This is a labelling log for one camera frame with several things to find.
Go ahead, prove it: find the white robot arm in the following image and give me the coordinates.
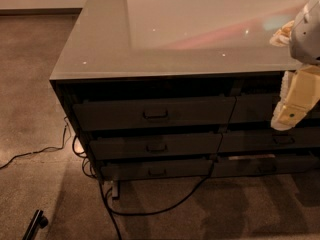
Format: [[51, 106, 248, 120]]
[[270, 0, 320, 131]]

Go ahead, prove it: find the grey drawer cabinet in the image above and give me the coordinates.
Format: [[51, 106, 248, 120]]
[[50, 0, 320, 183]]

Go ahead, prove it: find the black object on floor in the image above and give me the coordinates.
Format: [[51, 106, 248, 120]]
[[22, 210, 49, 240]]

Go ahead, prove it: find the thick black floor cable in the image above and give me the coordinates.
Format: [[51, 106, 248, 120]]
[[98, 160, 216, 240]]

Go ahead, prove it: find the thin black floor cable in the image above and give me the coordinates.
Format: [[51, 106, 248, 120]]
[[0, 116, 71, 170]]

